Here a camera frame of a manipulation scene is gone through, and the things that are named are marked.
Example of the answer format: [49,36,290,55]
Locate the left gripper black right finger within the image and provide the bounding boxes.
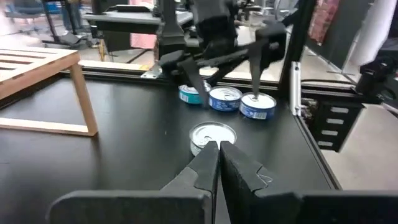
[220,140,398,224]

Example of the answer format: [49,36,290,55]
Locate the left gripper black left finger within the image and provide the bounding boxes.
[46,141,220,224]

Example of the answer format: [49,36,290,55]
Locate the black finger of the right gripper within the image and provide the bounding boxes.
[178,57,211,109]
[247,41,266,101]

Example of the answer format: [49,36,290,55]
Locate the silver lid can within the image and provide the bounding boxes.
[207,86,244,113]

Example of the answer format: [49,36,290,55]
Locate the wooden slatted shelf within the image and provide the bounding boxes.
[0,46,99,137]

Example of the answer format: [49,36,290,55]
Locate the blue label tuna can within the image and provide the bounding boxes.
[238,91,277,121]

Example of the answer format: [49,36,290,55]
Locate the silver aluminium extrusion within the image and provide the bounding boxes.
[289,61,302,116]

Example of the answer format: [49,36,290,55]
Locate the colourful patterned cloth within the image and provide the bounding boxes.
[307,0,341,46]

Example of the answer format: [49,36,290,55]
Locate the pink patterned cloth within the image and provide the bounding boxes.
[129,32,158,50]

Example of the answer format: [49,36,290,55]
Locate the grey desk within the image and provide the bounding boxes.
[82,11,195,35]

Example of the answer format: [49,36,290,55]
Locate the black drawer unit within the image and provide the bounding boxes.
[306,99,364,153]

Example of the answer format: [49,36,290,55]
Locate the white panel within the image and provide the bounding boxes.
[349,0,391,67]

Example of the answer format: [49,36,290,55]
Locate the black floor stand base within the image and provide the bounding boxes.
[43,30,94,49]

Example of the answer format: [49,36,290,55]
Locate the person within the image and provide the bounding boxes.
[60,0,84,32]

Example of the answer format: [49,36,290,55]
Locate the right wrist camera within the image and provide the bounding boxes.
[197,14,239,60]

